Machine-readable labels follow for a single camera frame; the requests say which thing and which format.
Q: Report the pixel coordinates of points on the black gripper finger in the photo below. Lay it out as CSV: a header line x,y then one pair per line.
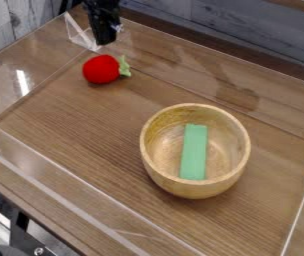
x,y
104,19

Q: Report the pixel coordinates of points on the red plush strawberry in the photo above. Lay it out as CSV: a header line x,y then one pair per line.
x,y
104,69

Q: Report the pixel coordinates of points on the light wooden bowl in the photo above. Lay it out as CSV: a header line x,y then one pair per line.
x,y
228,149

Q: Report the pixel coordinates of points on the green rectangular block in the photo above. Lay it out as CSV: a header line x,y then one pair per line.
x,y
193,154

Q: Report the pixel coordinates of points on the clear acrylic corner bracket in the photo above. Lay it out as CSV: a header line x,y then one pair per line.
x,y
78,36

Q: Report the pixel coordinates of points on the clear acrylic tray wall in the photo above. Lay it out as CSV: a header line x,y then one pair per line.
x,y
95,223

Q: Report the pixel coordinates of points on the black metal table frame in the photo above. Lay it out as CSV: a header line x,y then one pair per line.
x,y
21,239

